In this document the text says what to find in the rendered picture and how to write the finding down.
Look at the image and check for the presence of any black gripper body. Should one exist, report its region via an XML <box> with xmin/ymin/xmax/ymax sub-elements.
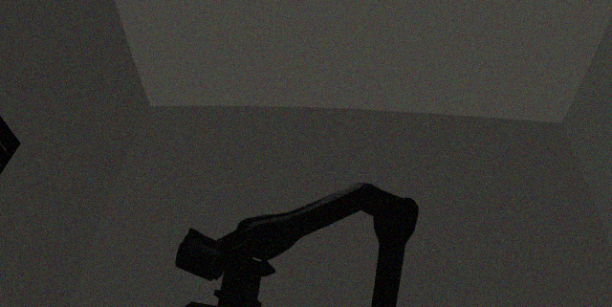
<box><xmin>185</xmin><ymin>284</ymin><xmax>262</xmax><ymax>307</ymax></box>

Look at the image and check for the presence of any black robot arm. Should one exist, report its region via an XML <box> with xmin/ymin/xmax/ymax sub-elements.
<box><xmin>175</xmin><ymin>182</ymin><xmax>419</xmax><ymax>307</ymax></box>

